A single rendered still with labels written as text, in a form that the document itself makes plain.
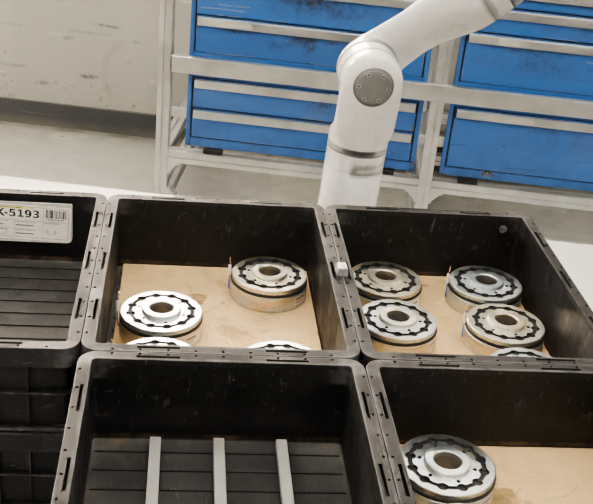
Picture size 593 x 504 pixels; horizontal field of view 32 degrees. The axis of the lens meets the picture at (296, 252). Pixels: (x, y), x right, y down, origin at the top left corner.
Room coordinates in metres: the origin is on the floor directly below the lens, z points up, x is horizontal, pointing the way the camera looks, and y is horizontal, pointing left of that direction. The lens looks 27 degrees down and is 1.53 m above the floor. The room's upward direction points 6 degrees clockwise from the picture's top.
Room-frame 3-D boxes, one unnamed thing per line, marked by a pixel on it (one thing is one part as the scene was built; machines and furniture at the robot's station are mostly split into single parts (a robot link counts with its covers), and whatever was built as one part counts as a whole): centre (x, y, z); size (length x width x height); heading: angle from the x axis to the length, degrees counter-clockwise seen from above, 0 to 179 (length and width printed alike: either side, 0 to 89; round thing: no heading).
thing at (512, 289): (1.29, -0.27, 0.86); 0.10 x 0.10 x 0.01
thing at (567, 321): (1.17, -0.21, 0.87); 0.40 x 0.30 x 0.11; 7
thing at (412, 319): (1.16, -0.14, 0.86); 0.05 x 0.05 x 0.01
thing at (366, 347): (1.17, -0.21, 0.92); 0.40 x 0.30 x 0.02; 7
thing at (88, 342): (1.13, 0.09, 0.92); 0.40 x 0.30 x 0.02; 7
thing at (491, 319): (1.18, -0.28, 0.86); 0.05 x 0.05 x 0.01
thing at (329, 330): (1.13, 0.09, 0.87); 0.40 x 0.30 x 0.11; 7
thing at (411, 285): (1.27, -0.13, 0.86); 0.10 x 0.10 x 0.01
